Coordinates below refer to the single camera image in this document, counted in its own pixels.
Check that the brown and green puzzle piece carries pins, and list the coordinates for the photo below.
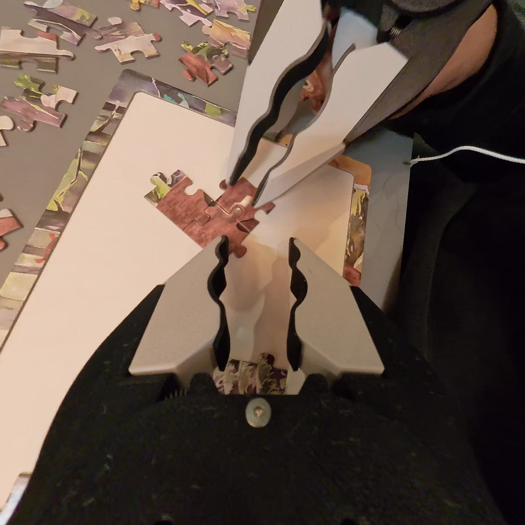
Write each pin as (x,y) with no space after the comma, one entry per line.
(176,203)

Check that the printed frame puzzle tray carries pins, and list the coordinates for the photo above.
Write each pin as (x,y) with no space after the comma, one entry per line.
(123,246)

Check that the scattered loose puzzle pieces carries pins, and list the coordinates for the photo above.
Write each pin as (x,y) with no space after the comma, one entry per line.
(127,41)

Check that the person in black jacket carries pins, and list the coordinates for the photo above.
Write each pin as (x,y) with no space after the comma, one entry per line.
(471,328)

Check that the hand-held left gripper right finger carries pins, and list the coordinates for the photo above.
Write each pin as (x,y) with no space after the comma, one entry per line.
(340,328)

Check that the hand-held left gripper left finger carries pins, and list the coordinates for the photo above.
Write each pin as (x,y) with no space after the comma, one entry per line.
(176,328)

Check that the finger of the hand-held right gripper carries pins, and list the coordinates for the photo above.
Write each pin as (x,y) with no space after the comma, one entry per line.
(361,90)
(279,53)

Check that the plain brown puzzle piece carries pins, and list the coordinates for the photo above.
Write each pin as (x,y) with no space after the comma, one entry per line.
(213,231)
(246,190)

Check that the person's right hand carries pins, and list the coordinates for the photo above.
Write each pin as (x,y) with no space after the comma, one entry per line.
(471,65)

